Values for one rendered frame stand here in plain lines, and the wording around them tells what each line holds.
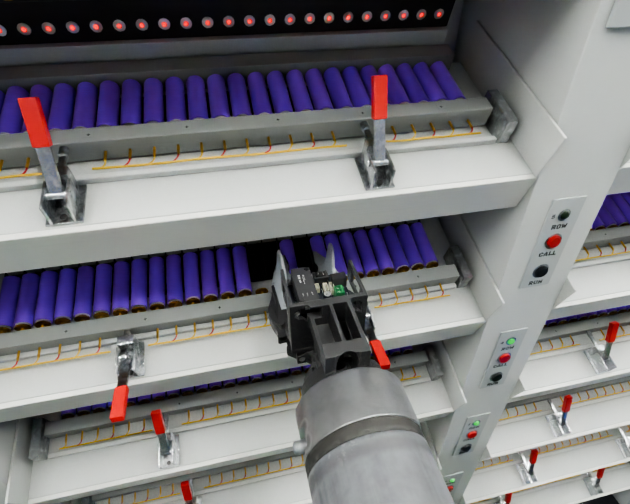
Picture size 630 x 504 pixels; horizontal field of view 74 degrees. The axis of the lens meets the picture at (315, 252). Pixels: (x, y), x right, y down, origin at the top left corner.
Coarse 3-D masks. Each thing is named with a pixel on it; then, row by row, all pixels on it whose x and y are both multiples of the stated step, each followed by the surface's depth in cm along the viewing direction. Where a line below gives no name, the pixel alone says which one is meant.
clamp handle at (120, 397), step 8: (128, 360) 45; (120, 368) 44; (128, 368) 44; (120, 376) 43; (128, 376) 43; (120, 384) 42; (120, 392) 41; (128, 392) 42; (112, 400) 41; (120, 400) 41; (112, 408) 40; (120, 408) 40; (112, 416) 39; (120, 416) 39
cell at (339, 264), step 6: (330, 234) 56; (324, 240) 56; (330, 240) 55; (336, 240) 55; (336, 246) 55; (336, 252) 54; (336, 258) 54; (342, 258) 54; (336, 264) 53; (342, 264) 53; (342, 270) 53
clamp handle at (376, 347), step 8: (368, 320) 49; (368, 328) 48; (368, 336) 47; (376, 336) 47; (376, 344) 46; (376, 352) 45; (384, 352) 45; (376, 360) 45; (384, 360) 44; (384, 368) 44
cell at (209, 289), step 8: (200, 256) 53; (208, 256) 52; (200, 264) 52; (208, 264) 52; (208, 272) 51; (208, 280) 51; (216, 280) 52; (208, 288) 50; (216, 288) 51; (216, 296) 51
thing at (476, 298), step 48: (432, 240) 59; (0, 288) 50; (480, 288) 53; (240, 336) 49; (384, 336) 51; (432, 336) 54; (0, 384) 44; (48, 384) 45; (96, 384) 45; (144, 384) 46; (192, 384) 49
